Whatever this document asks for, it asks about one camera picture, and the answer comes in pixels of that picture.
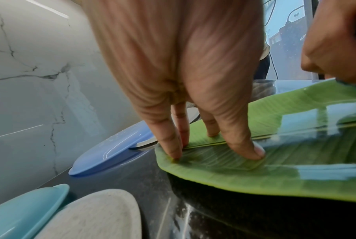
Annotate person's left hand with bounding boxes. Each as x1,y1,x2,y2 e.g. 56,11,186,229
77,0,266,162

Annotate teal plate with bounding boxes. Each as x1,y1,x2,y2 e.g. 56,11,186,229
0,183,71,239

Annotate green plate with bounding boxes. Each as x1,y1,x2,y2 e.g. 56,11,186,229
154,78,356,204

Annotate speckled white plate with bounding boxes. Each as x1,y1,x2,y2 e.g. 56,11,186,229
34,188,143,239
129,106,202,150

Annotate person's right hand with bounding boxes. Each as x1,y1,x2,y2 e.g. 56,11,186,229
300,0,356,85

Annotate lavender plate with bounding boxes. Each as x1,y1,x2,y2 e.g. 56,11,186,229
67,120,158,178

